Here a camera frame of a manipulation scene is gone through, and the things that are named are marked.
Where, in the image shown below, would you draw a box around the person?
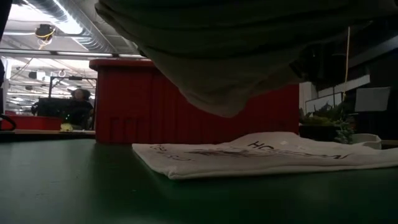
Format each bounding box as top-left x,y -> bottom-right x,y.
62,88 -> 95,131

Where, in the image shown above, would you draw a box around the black monitor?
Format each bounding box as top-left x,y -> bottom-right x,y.
37,98 -> 71,118

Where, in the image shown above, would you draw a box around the wooden workbench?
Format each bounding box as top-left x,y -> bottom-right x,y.
0,129 -> 96,142

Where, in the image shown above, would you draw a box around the white plant dish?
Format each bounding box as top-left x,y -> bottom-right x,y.
351,133 -> 382,150

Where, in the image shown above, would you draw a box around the yellow hanging cord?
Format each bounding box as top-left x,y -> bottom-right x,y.
341,26 -> 351,106

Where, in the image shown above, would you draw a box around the red plastic laundry bin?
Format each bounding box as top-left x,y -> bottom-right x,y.
89,58 -> 300,144

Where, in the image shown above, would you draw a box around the green succulent plant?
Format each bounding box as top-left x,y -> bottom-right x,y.
298,102 -> 357,144

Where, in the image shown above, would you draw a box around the black curved cable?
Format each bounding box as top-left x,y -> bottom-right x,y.
0,113 -> 17,131

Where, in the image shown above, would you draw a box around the long linear ceiling light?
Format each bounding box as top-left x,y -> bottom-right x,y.
0,49 -> 147,62

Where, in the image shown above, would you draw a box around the red storage bin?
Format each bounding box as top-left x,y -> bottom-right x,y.
0,114 -> 63,131

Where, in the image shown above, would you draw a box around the black yellow cord reel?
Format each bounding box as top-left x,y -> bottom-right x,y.
33,24 -> 57,43

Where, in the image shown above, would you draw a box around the white printed tote bag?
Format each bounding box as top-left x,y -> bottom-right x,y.
132,131 -> 398,180

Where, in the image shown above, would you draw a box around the green table mat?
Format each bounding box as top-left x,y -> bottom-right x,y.
0,138 -> 398,224

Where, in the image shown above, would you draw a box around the large round silver duct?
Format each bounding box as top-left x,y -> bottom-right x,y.
18,0 -> 139,54

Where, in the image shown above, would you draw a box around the framed whiteboard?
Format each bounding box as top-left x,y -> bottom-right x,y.
304,91 -> 345,114

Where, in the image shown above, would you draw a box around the khaki shorts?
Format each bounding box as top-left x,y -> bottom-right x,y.
95,0 -> 398,118

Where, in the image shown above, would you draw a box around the white sign board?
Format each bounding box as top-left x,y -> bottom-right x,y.
354,86 -> 391,112

